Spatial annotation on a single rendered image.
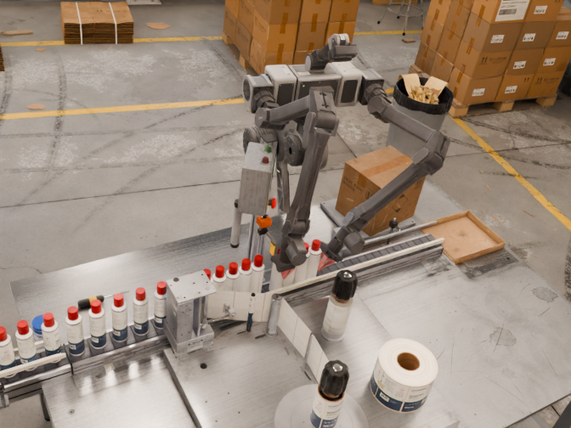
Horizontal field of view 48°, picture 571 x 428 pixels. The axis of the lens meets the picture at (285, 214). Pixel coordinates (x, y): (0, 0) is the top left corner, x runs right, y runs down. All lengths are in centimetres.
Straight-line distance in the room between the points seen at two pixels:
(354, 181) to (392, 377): 104
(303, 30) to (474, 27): 144
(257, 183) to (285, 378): 68
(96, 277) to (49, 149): 240
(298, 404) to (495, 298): 109
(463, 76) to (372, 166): 314
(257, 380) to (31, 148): 314
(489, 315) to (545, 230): 223
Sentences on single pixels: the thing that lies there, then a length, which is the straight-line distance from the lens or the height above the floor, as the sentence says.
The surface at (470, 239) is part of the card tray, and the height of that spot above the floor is 83.
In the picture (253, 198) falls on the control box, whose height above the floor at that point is 136.
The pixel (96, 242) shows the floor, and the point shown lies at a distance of 406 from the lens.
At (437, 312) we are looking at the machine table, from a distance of 270.
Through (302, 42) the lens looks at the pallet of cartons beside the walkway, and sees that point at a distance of 567.
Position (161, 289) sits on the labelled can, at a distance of 222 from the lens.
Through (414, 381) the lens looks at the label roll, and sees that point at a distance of 217.
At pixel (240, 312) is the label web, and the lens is 232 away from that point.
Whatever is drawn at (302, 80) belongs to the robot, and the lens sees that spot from 263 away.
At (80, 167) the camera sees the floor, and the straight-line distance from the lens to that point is 470.
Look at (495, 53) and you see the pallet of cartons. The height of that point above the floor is 63.
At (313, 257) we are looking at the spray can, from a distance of 249.
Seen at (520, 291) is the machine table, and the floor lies 83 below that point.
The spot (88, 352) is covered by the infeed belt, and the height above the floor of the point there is 88.
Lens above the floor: 266
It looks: 38 degrees down
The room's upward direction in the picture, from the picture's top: 9 degrees clockwise
